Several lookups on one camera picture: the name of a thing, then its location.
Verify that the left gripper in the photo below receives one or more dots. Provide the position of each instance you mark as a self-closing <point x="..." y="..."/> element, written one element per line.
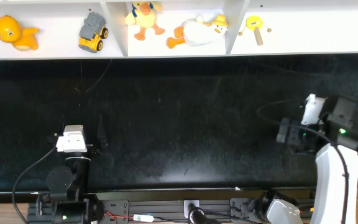
<point x="95" y="148"/>

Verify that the yellow rubber duck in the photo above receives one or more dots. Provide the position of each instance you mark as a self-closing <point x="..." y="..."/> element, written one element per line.
<point x="14" y="32"/>

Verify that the yellow rattle drum toy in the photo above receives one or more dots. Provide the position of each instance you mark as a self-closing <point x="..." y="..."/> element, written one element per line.
<point x="255" y="24"/>

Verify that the grey and yellow toy truck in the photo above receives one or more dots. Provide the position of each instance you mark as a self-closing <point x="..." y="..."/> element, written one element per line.
<point x="92" y="32"/>

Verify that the yellow plush duck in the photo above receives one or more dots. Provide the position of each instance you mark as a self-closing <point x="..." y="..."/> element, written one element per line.
<point x="145" y="18"/>

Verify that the white plush duck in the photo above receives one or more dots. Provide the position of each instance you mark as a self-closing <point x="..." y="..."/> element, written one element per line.
<point x="200" y="32"/>

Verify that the white shelf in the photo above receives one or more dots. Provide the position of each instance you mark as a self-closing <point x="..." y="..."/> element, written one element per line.
<point x="306" y="34"/>

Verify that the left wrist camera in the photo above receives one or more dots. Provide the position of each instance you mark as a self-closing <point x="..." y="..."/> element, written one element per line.
<point x="71" y="140"/>

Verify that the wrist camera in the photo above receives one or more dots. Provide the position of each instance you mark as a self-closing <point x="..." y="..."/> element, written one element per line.
<point x="312" y="109"/>
<point x="71" y="140"/>

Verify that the mounting rail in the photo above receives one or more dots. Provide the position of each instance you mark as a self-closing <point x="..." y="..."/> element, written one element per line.
<point x="163" y="208"/>

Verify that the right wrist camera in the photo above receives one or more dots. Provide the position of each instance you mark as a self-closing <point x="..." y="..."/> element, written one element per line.
<point x="312" y="109"/>

